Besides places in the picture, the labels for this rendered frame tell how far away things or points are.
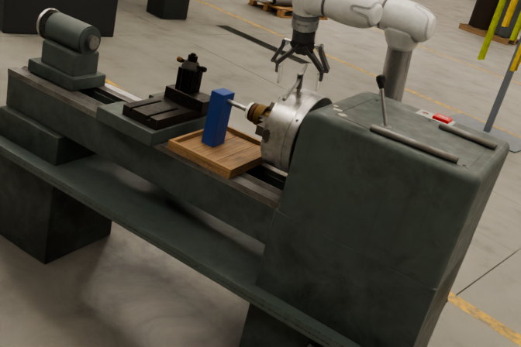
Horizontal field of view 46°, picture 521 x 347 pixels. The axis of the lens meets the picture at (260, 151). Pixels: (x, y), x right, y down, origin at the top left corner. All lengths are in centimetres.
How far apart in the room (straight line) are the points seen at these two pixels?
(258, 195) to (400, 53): 79
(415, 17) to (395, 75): 27
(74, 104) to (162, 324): 105
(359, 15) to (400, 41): 58
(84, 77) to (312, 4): 131
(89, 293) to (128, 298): 18
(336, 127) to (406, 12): 63
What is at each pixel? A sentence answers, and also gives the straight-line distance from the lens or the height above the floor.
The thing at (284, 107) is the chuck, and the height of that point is 119.
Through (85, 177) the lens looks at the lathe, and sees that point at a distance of 282.
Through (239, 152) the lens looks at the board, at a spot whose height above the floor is 89.
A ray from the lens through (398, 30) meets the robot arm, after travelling 242.
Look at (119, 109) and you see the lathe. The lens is 257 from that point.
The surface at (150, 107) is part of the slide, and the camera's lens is 252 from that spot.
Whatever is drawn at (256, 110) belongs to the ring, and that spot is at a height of 110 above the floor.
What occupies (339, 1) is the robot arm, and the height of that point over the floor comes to 161.
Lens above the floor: 186
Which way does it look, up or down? 23 degrees down
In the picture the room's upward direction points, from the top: 14 degrees clockwise
